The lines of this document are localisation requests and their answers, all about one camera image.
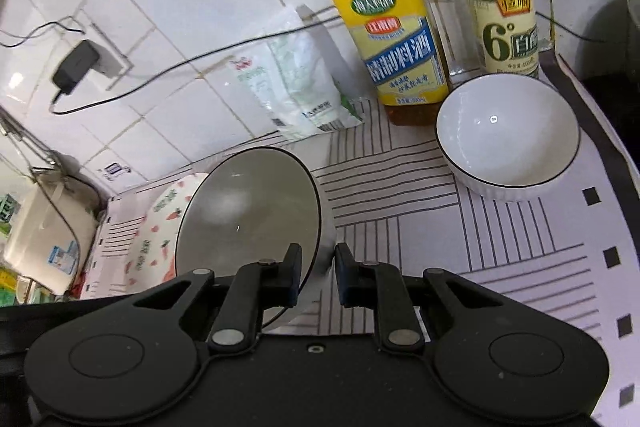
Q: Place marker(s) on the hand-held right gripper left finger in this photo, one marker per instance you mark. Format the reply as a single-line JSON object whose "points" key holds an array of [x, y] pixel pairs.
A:
{"points": [[291, 269]]}

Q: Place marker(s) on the white rice cooker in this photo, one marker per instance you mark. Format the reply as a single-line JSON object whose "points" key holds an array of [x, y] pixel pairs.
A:
{"points": [[40, 232]]}

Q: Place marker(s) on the striped white tablecloth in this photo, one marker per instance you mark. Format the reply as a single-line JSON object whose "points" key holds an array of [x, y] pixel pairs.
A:
{"points": [[500, 247]]}

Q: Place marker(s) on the white wall sticker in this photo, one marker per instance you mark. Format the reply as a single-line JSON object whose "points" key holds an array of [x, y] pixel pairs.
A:
{"points": [[116, 170]]}

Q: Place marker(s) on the black power adapter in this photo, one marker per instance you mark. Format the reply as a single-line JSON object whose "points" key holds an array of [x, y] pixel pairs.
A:
{"points": [[75, 64]]}

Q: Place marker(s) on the rabbit print white plate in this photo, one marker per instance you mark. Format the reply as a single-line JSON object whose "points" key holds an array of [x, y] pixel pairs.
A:
{"points": [[155, 232]]}

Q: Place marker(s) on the yellow label cooking wine bottle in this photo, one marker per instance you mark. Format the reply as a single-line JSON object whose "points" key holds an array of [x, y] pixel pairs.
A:
{"points": [[395, 47]]}

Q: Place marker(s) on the black wok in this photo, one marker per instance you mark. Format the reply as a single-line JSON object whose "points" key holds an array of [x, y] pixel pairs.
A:
{"points": [[617, 97]]}

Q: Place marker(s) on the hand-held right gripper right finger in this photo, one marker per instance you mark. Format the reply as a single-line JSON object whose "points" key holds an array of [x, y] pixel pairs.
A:
{"points": [[346, 274]]}

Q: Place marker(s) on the white wall socket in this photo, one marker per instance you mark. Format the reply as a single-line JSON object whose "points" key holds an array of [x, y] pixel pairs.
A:
{"points": [[112, 64]]}

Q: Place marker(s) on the white salt bag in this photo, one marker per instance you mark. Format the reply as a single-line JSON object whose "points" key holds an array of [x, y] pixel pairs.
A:
{"points": [[295, 82]]}

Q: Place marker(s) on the white bowl with dark rim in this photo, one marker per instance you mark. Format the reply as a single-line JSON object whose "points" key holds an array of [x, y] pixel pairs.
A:
{"points": [[250, 207], [505, 142]]}

